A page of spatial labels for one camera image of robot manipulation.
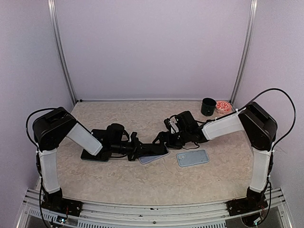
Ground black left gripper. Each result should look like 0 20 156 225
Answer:
112 136 152 161

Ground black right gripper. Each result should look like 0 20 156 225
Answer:
152 129 190 150

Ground black smartphone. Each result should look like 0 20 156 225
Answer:
153 147 167 155

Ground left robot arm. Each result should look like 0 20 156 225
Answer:
31 107 104 211

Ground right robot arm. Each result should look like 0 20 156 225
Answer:
153 102 278 211

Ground light blue phone case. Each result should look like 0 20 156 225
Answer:
176 150 209 167

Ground black phone case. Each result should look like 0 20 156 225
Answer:
91 129 108 143

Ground dark green mug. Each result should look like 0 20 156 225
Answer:
201 97 217 116

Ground green edged smartphone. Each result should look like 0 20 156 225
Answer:
80 149 109 162

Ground red white patterned bowl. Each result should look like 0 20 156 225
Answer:
216 101 232 115

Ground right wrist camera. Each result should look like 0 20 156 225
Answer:
164 115 180 133

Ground front aluminium rail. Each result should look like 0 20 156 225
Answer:
14 189 294 228

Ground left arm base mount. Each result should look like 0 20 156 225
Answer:
41 193 83 217

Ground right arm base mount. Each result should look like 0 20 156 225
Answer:
226 188 268 216

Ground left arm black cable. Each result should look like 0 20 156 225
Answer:
25 108 59 152

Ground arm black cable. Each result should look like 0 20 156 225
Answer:
25 108 59 152
237 88 297 152

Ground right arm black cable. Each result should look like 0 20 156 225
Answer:
237 88 297 152

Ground right aluminium frame post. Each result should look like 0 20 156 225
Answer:
229 0 258 105

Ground aluminium frame post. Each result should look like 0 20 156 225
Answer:
229 0 258 105
47 0 77 105

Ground left aluminium frame post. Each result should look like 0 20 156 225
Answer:
47 0 77 105

